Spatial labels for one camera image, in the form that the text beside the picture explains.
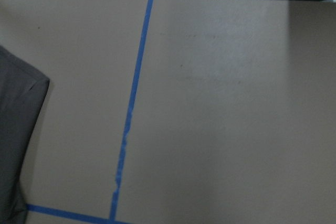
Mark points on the dark brown t-shirt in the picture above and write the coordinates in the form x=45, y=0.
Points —
x=23, y=90

